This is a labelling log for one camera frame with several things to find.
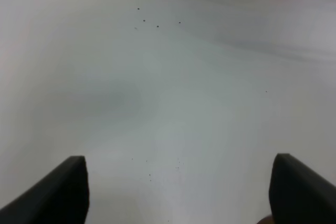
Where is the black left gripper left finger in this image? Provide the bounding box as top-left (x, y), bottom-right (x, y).
top-left (1, 156), bottom-right (90, 223)

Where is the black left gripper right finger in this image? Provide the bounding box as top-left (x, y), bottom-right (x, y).
top-left (269, 154), bottom-right (335, 223)

